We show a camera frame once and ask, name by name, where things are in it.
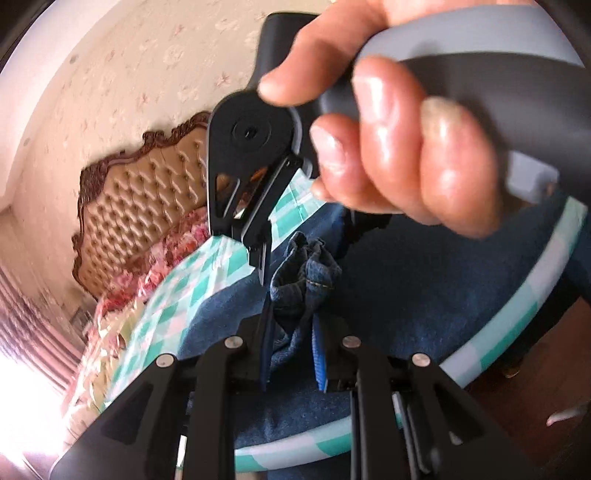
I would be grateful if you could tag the tufted leather carved headboard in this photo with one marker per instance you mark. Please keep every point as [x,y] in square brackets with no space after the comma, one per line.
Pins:
[138,198]

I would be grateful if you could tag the pink curtain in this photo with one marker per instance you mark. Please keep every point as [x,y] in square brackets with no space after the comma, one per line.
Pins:
[37,332]

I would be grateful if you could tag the red floral quilt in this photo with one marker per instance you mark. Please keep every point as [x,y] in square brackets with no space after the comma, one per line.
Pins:
[171,249]

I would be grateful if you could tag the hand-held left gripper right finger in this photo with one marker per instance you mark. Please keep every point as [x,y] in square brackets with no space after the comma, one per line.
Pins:
[321,360]

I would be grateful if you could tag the person's right hand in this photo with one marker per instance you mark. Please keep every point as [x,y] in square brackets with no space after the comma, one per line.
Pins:
[388,152]

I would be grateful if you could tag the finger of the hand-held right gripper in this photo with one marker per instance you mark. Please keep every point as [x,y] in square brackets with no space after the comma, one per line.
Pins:
[258,217]

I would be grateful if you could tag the green white checkered table cloth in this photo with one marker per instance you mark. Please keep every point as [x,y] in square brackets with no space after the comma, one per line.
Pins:
[184,286]

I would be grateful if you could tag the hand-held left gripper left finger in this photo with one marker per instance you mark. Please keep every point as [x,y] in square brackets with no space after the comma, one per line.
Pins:
[265,350]

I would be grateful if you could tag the blue denim pants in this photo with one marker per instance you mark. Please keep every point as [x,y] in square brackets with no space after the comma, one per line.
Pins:
[415,300]

